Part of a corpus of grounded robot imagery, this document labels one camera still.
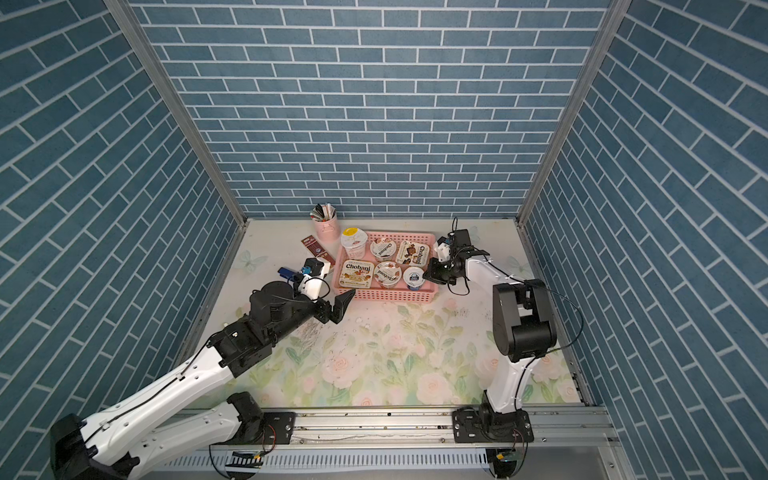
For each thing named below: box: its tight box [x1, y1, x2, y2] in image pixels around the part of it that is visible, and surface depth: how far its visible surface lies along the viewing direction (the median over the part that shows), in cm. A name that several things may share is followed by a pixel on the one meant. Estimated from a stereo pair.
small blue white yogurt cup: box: [403, 266, 425, 291], surface depth 98 cm
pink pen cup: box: [312, 216, 342, 252], surface depth 113 cm
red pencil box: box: [301, 235, 336, 266], surface depth 114 cm
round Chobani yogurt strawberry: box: [374, 261, 402, 289], surface depth 101 cm
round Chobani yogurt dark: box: [370, 237, 397, 261], surface depth 107 cm
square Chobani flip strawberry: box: [338, 259, 375, 289], surface depth 101 cm
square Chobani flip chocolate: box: [396, 240, 430, 267], surface depth 107 cm
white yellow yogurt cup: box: [341, 227, 368, 260], surface depth 104 cm
